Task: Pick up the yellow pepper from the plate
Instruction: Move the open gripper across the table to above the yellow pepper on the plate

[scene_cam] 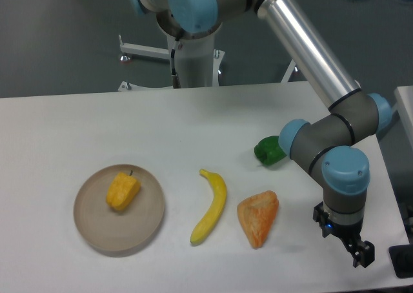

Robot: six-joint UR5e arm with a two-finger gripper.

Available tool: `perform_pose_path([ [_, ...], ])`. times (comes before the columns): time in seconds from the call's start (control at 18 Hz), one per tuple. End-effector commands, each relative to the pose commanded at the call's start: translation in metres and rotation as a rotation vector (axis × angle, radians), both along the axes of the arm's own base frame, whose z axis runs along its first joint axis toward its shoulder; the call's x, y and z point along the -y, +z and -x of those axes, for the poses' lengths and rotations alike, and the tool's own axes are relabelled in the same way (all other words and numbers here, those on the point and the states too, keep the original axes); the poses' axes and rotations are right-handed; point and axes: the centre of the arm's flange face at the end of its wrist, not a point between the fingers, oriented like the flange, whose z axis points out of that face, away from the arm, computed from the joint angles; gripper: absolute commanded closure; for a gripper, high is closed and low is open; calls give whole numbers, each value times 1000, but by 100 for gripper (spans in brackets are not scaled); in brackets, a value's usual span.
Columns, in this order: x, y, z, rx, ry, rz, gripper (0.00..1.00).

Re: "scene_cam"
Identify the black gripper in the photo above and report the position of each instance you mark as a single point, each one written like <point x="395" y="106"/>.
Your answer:
<point x="346" y="227"/>

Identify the yellow toy pepper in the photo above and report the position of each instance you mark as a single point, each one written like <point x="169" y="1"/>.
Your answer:
<point x="122" y="190"/>

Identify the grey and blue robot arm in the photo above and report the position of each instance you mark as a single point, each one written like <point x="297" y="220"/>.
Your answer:
<point x="325" y="150"/>

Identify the green toy pepper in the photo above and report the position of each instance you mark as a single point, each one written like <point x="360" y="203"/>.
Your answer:
<point x="268" y="151"/>

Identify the beige round plate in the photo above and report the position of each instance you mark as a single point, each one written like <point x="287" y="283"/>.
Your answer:
<point x="112" y="232"/>

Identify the black device at table edge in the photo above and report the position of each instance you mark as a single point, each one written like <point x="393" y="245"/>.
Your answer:
<point x="401" y="258"/>

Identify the orange toy bread slice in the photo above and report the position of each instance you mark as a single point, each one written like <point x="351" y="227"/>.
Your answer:
<point x="256" y="215"/>

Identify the yellow toy banana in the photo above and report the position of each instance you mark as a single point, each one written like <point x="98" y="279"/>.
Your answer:
<point x="208" y="222"/>

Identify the white side table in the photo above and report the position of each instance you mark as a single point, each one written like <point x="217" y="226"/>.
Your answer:
<point x="401" y="110"/>

